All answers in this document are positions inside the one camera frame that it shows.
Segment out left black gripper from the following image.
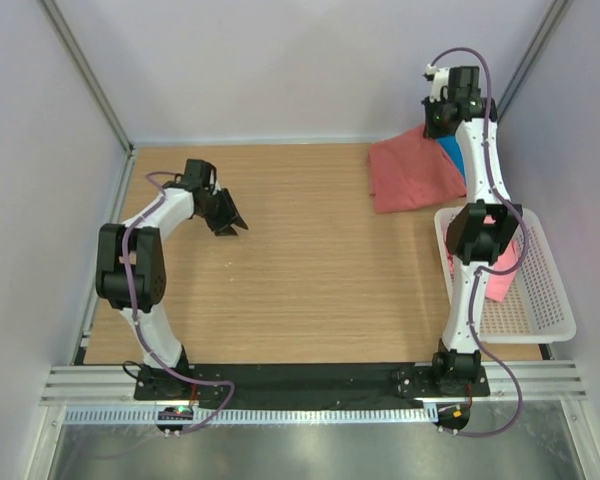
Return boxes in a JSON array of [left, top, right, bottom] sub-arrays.
[[197, 189, 247, 237]]

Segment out salmon pink t-shirt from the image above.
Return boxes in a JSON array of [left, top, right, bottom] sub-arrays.
[[368, 125, 467, 214]]

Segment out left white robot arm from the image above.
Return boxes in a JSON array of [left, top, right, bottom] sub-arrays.
[[95, 159, 248, 400]]

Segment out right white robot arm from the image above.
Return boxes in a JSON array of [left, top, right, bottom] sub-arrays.
[[423, 64, 522, 396]]

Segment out folded blue t-shirt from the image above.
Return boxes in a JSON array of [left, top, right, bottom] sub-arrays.
[[437, 136, 466, 181]]

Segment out bright pink t-shirt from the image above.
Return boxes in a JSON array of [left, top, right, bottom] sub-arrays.
[[442, 214, 524, 304]]

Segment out white plastic basket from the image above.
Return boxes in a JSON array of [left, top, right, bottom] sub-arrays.
[[434, 207, 576, 352]]

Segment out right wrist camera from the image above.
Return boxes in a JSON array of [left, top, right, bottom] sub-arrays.
[[424, 64, 450, 103]]

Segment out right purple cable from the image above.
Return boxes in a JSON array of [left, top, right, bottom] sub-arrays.
[[427, 47, 531, 437]]

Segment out purple cable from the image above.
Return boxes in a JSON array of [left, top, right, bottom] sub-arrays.
[[122, 172, 235, 436], [427, 47, 531, 437]]

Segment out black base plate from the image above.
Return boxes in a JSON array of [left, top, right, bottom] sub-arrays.
[[134, 361, 490, 410]]

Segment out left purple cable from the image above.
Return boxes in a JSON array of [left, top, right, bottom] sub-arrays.
[[122, 172, 235, 436]]

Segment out white slotted cable duct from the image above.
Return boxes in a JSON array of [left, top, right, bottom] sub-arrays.
[[64, 404, 438, 426]]

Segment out aluminium frame rail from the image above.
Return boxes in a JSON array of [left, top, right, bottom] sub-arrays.
[[39, 361, 587, 406]]

